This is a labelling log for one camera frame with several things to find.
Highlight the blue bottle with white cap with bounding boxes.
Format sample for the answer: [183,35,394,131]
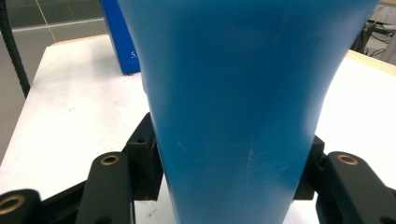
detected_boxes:
[116,0,383,224]

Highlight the blue cardboard box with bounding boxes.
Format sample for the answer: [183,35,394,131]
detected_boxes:
[99,0,142,77]

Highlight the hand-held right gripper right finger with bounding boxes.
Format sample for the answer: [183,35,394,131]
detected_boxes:
[293,134,390,224]

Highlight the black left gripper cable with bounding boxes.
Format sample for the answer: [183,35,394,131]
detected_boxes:
[0,0,33,99]

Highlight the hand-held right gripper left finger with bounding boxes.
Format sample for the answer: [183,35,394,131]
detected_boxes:
[74,111,164,224]

